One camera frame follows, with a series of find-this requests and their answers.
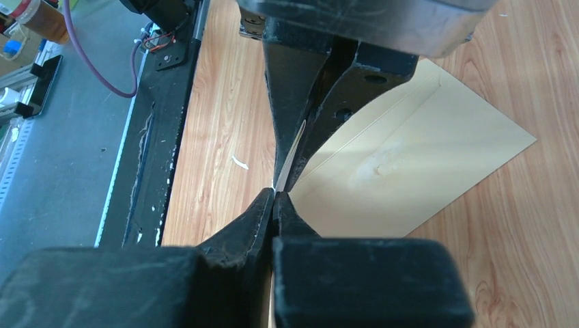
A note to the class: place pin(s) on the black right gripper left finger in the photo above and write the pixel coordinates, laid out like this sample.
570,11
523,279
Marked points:
222,282

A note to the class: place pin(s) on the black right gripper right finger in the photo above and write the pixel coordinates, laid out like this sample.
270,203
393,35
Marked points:
362,282

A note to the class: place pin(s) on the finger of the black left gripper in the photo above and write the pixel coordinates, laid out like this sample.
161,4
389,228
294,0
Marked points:
294,57
356,74

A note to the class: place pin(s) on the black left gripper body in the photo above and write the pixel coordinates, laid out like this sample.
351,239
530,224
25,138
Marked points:
420,27

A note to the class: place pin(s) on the lined letter paper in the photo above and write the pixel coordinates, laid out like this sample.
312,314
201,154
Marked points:
285,170

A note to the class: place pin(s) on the tan paper envelope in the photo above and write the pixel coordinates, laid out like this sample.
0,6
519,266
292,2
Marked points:
404,157

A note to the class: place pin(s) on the small white paper scrap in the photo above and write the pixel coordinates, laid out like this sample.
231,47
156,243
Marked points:
239,163

